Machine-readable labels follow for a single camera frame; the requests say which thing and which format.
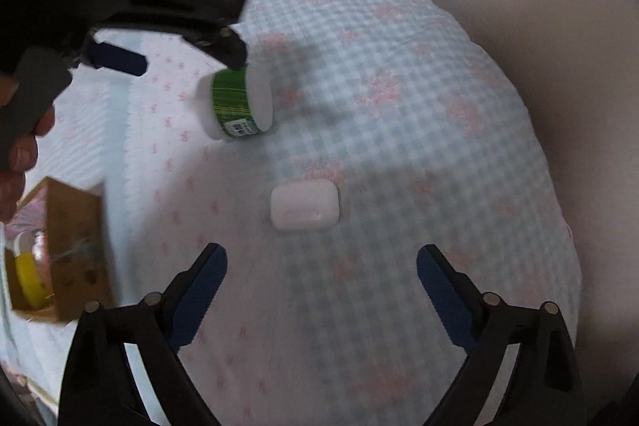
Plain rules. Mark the cardboard box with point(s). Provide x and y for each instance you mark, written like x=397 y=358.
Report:
x=75 y=251

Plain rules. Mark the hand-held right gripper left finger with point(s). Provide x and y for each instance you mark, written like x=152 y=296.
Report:
x=199 y=296

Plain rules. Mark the yellow tape roll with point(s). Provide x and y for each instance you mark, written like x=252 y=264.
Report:
x=27 y=279

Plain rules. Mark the blue checked bedsheet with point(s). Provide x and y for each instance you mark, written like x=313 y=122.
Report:
x=399 y=131

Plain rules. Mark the person's left hand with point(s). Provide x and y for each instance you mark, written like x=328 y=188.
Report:
x=20 y=156

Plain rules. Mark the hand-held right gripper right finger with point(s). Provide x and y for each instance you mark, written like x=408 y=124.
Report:
x=444 y=296

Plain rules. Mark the white earbud case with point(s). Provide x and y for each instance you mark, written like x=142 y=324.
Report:
x=304 y=205

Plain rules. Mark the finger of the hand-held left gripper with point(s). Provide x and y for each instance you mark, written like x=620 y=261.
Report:
x=227 y=49
x=117 y=59

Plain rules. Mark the green label white jar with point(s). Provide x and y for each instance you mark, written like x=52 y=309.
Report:
x=232 y=101

